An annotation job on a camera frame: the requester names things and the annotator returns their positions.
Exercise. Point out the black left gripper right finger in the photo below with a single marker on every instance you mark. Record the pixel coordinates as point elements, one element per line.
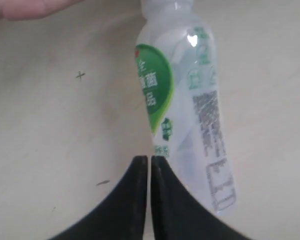
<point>176,214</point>

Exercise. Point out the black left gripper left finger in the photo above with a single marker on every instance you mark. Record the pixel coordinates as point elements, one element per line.
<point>121,215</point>

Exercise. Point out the white green-label drink bottle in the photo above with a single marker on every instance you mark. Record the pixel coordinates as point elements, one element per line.
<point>176,62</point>

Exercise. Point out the person's open bare hand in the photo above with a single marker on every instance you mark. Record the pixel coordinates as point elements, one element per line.
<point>18,10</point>

